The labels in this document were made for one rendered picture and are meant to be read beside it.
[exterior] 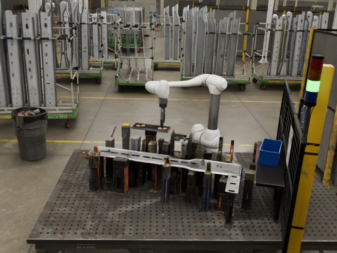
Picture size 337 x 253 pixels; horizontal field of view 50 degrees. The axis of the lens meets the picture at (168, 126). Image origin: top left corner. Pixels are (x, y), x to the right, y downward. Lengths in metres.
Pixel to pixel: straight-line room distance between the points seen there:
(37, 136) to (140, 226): 3.07
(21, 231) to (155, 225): 1.78
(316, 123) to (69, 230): 1.89
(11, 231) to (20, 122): 1.78
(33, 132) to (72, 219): 2.73
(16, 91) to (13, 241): 3.78
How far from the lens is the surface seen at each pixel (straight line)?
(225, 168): 3.14
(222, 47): 10.32
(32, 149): 5.65
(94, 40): 12.55
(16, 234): 4.19
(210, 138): 3.72
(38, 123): 5.50
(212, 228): 2.90
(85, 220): 2.98
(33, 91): 7.23
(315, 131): 2.47
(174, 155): 3.39
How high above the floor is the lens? 2.36
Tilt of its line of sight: 20 degrees down
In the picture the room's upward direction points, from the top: 2 degrees clockwise
